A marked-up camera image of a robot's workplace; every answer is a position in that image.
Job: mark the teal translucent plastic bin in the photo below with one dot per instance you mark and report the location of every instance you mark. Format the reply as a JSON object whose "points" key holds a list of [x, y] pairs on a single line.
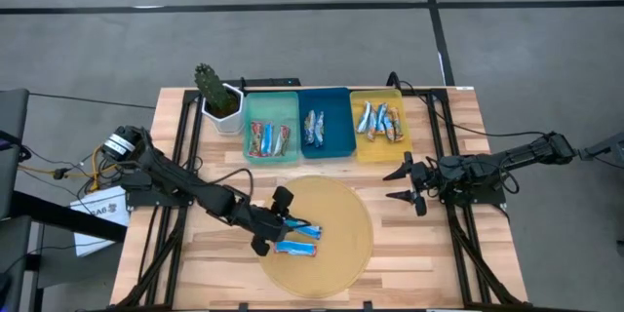
{"points": [[283, 107]]}

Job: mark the white printed paper sheet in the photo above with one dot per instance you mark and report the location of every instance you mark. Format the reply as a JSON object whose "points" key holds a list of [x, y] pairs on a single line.
{"points": [[97, 234]]}

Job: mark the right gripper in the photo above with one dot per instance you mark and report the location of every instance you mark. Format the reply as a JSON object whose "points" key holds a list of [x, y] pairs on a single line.
{"points": [[426, 180]]}

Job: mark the blue orange-tipped granola bar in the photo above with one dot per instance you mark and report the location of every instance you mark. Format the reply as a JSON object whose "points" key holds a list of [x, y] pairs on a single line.
{"points": [[388, 129], [381, 117]]}

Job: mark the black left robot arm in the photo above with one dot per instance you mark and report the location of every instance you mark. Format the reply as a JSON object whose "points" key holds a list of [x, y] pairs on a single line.
{"points": [[185, 185]]}

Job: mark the black beam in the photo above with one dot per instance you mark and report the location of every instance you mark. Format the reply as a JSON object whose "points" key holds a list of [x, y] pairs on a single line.
{"points": [[58, 214]]}

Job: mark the white hexagonal plant pot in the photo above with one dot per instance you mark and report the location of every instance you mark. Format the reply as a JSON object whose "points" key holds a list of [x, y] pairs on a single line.
{"points": [[229, 124]]}

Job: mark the silver blue granola bar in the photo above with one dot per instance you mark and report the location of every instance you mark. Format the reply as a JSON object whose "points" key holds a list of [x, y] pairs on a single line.
{"points": [[309, 127], [319, 129]]}

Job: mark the dark blue plastic bin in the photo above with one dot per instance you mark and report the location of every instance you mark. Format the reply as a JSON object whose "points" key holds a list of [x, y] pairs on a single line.
{"points": [[339, 127]]}

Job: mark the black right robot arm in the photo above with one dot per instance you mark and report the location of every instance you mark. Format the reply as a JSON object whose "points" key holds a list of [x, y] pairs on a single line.
{"points": [[512, 158]]}

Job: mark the black power strip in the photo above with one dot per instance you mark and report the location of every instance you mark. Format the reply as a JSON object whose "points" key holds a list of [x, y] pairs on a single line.
{"points": [[270, 82]]}

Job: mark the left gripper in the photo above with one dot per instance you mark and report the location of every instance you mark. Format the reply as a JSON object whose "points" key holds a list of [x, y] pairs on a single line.
{"points": [[265, 222]]}

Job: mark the round wooden plate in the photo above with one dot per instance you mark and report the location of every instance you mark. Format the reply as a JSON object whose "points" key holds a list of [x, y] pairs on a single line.
{"points": [[336, 253]]}

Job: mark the blue granola bar red ends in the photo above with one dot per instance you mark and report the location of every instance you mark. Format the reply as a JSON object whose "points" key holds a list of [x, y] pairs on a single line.
{"points": [[309, 230], [295, 248], [267, 139]]}

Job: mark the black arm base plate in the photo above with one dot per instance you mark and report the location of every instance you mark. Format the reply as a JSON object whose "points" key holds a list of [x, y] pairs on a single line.
{"points": [[487, 200], [146, 201]]}

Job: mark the grey tripod stand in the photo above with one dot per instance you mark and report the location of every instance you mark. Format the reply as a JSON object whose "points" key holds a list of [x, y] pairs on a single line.
{"points": [[604, 148]]}

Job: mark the yellow translucent plastic bin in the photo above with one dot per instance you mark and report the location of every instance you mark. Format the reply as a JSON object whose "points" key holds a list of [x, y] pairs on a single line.
{"points": [[380, 151]]}

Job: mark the red green Chewy bar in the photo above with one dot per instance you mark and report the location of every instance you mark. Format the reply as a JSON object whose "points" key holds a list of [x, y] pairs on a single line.
{"points": [[255, 139], [282, 140]]}

